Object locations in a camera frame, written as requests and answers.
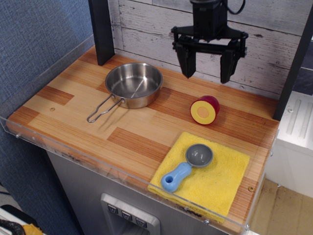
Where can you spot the black right post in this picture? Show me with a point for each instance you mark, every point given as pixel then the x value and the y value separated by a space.
pixel 295 67

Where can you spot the clear acrylic guard rail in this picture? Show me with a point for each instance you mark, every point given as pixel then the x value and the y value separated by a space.
pixel 59 93

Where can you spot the white ribbed sink unit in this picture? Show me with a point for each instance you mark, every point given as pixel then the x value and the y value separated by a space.
pixel 290 163

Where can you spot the yellow black object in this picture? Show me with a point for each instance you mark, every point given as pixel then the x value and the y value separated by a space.
pixel 15 222

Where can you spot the red yellow toy fruit half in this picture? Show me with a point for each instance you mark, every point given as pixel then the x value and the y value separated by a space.
pixel 205 109

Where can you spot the grey toy cabinet front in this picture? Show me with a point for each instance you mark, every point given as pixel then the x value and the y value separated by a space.
pixel 84 184

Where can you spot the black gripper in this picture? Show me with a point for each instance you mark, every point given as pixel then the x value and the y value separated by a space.
pixel 210 34

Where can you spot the stainless steel pot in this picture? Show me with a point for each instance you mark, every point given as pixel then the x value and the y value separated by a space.
pixel 131 86

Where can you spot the silver button panel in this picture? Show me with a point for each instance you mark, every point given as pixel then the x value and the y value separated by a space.
pixel 125 219

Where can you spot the grey blue toy scoop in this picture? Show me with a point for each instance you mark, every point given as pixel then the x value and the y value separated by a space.
pixel 197 156

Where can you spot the black left post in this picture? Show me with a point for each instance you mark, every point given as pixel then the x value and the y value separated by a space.
pixel 102 30

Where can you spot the yellow cloth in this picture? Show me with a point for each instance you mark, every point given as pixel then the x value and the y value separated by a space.
pixel 207 191

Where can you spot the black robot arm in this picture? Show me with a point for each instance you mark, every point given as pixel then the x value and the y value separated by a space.
pixel 207 1

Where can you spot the black post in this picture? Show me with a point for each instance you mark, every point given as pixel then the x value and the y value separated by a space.
pixel 295 67
pixel 102 30

